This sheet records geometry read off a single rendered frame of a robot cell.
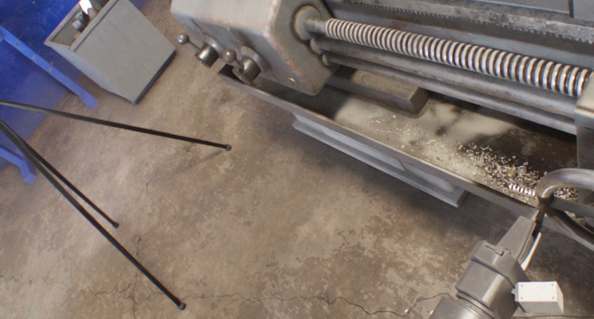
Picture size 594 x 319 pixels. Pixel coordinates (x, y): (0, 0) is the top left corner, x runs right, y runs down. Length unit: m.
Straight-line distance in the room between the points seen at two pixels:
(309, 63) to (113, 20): 1.93
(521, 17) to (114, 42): 2.43
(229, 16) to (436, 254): 0.89
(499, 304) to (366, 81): 0.74
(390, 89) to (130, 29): 2.04
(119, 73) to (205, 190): 1.13
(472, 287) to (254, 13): 0.72
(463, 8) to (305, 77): 0.43
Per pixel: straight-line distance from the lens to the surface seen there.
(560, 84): 0.67
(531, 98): 0.74
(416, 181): 1.45
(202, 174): 2.08
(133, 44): 2.86
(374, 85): 1.13
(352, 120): 1.18
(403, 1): 0.83
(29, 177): 3.60
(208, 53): 1.29
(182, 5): 1.32
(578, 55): 0.76
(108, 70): 2.82
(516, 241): 0.59
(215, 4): 1.15
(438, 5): 0.79
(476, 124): 1.05
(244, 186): 1.86
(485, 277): 0.55
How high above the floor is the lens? 1.24
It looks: 44 degrees down
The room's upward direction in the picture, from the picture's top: 43 degrees counter-clockwise
